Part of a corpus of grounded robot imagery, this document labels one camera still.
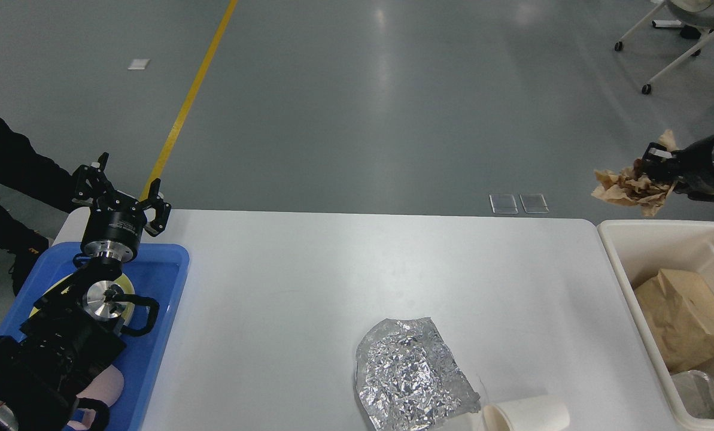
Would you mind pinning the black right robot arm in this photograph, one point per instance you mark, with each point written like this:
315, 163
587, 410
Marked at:
690, 171

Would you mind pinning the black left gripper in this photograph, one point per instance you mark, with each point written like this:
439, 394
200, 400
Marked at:
115, 230

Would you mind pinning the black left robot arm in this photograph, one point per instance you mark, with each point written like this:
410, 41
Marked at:
40, 377

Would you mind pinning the beige plastic bin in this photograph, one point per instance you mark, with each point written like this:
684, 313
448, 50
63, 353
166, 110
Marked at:
637, 249

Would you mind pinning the person in black clothes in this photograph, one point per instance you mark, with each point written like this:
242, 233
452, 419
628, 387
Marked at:
36, 176

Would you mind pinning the pink mug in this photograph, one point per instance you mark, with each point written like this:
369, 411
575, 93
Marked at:
107, 388

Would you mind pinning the white paper cup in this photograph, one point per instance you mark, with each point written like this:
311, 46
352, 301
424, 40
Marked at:
547, 412

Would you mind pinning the brown paper bag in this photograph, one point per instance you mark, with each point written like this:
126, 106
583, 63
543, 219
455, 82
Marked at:
678, 307

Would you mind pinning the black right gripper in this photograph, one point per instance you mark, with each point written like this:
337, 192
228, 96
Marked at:
692, 168

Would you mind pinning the aluminium foil sheet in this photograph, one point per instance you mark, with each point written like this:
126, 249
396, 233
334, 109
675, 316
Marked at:
407, 378

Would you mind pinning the brown paper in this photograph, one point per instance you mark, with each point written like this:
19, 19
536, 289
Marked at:
630, 187

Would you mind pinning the aluminium foil tray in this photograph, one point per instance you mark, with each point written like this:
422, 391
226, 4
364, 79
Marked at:
696, 391

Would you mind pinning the yellow plate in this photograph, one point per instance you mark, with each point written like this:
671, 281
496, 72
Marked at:
85, 304

